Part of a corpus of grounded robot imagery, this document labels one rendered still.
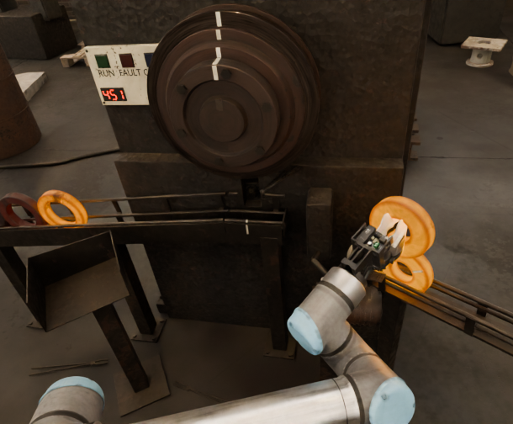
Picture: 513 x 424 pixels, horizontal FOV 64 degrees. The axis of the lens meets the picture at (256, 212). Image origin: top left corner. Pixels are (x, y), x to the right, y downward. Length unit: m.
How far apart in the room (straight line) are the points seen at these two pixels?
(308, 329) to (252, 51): 0.64
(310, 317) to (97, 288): 0.81
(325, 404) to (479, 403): 1.16
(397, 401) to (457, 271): 1.53
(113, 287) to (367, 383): 0.89
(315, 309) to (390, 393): 0.20
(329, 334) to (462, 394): 1.07
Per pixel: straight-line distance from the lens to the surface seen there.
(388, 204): 1.00
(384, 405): 0.79
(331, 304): 0.86
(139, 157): 1.50
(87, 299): 1.43
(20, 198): 1.77
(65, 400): 0.88
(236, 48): 1.04
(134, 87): 1.38
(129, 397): 1.89
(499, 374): 1.96
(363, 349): 0.89
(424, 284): 1.19
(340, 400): 0.78
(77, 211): 1.64
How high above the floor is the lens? 1.57
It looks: 38 degrees down
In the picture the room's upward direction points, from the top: 7 degrees counter-clockwise
